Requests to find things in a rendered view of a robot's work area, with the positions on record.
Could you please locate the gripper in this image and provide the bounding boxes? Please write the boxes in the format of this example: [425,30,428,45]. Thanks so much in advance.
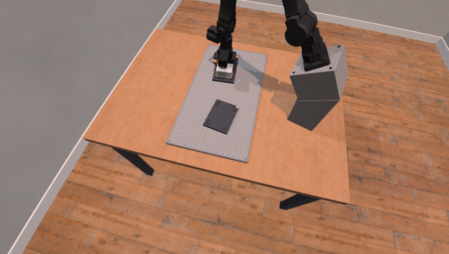
[212,50,239,70]

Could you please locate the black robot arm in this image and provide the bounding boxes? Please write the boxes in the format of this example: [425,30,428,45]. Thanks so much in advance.
[206,0,330,71]

